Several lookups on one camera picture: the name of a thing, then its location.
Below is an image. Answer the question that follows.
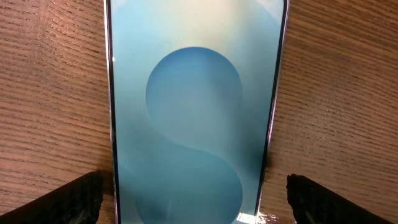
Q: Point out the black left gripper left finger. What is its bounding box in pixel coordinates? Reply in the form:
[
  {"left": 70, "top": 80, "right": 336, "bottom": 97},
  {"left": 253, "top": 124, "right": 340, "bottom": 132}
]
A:
[{"left": 1, "top": 171, "right": 104, "bottom": 224}]

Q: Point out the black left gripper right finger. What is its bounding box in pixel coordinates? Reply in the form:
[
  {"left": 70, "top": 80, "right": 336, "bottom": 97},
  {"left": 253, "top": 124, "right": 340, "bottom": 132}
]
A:
[{"left": 286, "top": 174, "right": 392, "bottom": 224}]

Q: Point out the blue screen Galaxy smartphone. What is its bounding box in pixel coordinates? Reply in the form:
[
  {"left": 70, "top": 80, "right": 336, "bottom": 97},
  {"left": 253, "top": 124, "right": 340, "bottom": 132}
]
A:
[{"left": 104, "top": 0, "right": 289, "bottom": 224}]

